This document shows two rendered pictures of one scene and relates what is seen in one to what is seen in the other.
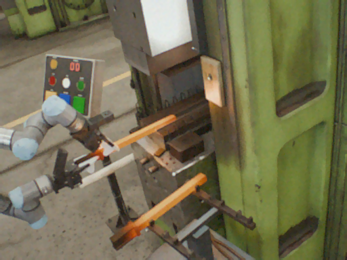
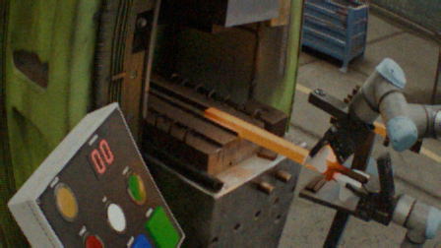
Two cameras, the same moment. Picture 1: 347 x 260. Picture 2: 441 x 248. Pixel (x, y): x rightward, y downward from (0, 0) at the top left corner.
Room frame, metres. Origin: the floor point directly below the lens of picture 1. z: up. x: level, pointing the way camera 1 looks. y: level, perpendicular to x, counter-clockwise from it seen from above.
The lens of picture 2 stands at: (2.03, 1.11, 1.58)
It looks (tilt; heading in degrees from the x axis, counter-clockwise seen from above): 27 degrees down; 244
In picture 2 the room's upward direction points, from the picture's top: 7 degrees clockwise
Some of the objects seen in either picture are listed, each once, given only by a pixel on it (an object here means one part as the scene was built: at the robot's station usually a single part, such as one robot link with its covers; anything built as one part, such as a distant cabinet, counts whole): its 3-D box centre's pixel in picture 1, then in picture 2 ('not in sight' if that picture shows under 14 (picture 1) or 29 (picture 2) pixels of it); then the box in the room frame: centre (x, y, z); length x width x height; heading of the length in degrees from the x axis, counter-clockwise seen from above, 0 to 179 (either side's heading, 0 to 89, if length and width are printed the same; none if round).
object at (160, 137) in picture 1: (190, 114); (169, 115); (1.60, -0.08, 0.96); 0.42 x 0.20 x 0.09; 118
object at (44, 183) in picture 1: (45, 185); (403, 209); (1.24, 0.53, 0.99); 0.08 x 0.05 x 0.08; 28
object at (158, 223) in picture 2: (79, 104); (160, 232); (1.79, 0.44, 1.01); 0.07 x 0.05 x 0.07; 53
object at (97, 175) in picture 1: (116, 166); not in sight; (1.76, 0.35, 0.62); 0.44 x 0.05 x 0.05; 118
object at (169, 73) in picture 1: (192, 55); (178, 9); (1.59, -0.13, 1.24); 0.30 x 0.07 x 0.06; 118
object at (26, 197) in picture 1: (26, 195); (423, 220); (1.20, 0.60, 0.98); 0.11 x 0.08 x 0.09; 118
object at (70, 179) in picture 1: (64, 177); (379, 202); (1.28, 0.46, 0.98); 0.12 x 0.08 x 0.09; 118
